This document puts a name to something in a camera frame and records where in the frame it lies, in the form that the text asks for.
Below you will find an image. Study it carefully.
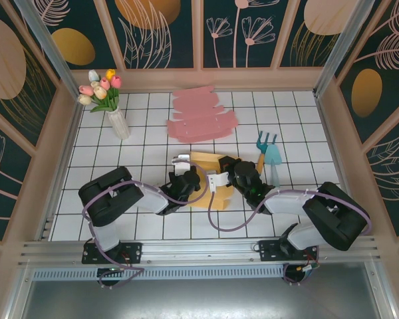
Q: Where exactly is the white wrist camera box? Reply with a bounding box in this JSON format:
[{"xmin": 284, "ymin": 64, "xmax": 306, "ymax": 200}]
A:
[
  {"xmin": 171, "ymin": 153, "xmax": 193, "ymax": 177},
  {"xmin": 207, "ymin": 171, "xmax": 233, "ymax": 194}
]

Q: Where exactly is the artificial tulip bouquet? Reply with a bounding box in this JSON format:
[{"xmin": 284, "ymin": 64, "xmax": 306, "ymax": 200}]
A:
[{"xmin": 78, "ymin": 68, "xmax": 123, "ymax": 114}]

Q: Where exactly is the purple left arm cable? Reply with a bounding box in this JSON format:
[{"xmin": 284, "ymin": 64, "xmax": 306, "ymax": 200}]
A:
[{"xmin": 82, "ymin": 162, "xmax": 209, "ymax": 290}]

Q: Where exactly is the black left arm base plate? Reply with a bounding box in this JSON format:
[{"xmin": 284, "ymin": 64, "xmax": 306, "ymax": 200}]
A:
[{"xmin": 82, "ymin": 241, "xmax": 144, "ymax": 265}]

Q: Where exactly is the yellow paper box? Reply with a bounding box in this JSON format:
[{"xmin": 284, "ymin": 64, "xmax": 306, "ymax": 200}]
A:
[{"xmin": 185, "ymin": 151, "xmax": 240, "ymax": 211}]

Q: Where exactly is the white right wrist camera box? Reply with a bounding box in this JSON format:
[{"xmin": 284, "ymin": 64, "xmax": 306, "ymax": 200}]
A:
[{"xmin": 207, "ymin": 171, "xmax": 233, "ymax": 194}]

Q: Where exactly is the light blue garden trowel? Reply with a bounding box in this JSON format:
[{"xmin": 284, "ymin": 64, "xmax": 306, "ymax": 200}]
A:
[{"xmin": 264, "ymin": 144, "xmax": 283, "ymax": 189}]

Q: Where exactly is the aluminium mounting rail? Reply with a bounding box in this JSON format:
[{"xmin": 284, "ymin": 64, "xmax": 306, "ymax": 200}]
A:
[{"xmin": 18, "ymin": 235, "xmax": 383, "ymax": 268}]

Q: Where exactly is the pink paper box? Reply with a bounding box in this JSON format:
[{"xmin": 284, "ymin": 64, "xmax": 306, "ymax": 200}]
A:
[{"xmin": 166, "ymin": 86, "xmax": 237, "ymax": 144}]

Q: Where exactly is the aluminium frame post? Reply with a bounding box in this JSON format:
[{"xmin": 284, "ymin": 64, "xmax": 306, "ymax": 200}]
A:
[
  {"xmin": 314, "ymin": 0, "xmax": 377, "ymax": 97},
  {"xmin": 13, "ymin": 0, "xmax": 76, "ymax": 92}
]

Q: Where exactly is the slotted grey cable duct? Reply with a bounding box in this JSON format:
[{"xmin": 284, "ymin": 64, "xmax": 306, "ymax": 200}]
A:
[{"xmin": 31, "ymin": 264, "xmax": 287, "ymax": 282}]

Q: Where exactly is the grey metal sheet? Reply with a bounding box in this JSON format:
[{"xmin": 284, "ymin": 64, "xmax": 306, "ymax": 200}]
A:
[{"xmin": 6, "ymin": 262, "xmax": 396, "ymax": 319}]

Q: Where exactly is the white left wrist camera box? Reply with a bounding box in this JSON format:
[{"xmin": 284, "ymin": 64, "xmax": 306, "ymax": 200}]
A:
[{"xmin": 171, "ymin": 153, "xmax": 193, "ymax": 177}]

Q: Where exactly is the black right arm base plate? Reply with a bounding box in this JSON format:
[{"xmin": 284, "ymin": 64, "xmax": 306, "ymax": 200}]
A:
[{"xmin": 258, "ymin": 239, "xmax": 320, "ymax": 263}]

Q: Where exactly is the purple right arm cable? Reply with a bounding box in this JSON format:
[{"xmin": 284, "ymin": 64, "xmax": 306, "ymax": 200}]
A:
[{"xmin": 207, "ymin": 189, "xmax": 370, "ymax": 286}]

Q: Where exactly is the white ribbed vase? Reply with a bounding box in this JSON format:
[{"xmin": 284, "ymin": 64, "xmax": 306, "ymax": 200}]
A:
[{"xmin": 106, "ymin": 108, "xmax": 131, "ymax": 140}]

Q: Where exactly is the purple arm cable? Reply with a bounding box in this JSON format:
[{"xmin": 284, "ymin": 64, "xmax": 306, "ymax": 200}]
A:
[
  {"xmin": 82, "ymin": 162, "xmax": 209, "ymax": 290},
  {"xmin": 207, "ymin": 189, "xmax": 370, "ymax": 286}
]

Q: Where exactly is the teal garden fork wooden handle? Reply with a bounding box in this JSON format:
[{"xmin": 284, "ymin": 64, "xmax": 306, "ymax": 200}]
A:
[{"xmin": 254, "ymin": 131, "xmax": 278, "ymax": 177}]

